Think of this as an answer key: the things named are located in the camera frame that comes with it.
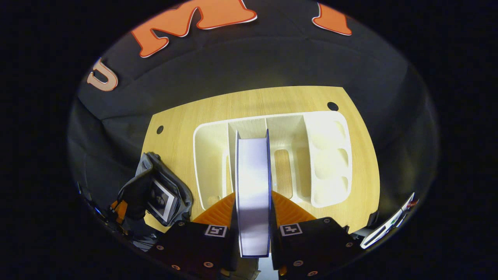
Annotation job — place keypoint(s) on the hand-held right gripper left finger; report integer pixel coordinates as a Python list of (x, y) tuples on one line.
[(194, 249)]

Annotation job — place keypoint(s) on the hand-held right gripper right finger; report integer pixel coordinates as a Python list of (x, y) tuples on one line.
[(311, 249)]

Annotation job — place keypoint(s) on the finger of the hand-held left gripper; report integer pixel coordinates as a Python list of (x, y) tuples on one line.
[(120, 212)]

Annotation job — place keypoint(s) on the white plastic bookshelf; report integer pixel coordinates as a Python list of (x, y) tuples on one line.
[(327, 163)]

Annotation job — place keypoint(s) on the blue cover book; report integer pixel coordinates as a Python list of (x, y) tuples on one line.
[(253, 194)]

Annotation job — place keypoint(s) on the black cover book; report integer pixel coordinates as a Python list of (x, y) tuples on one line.
[(161, 200)]

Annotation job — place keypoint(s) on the grey schoolbag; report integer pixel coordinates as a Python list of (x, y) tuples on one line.
[(177, 186)]

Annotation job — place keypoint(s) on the black backdrop cloth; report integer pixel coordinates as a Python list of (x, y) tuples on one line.
[(253, 66)]

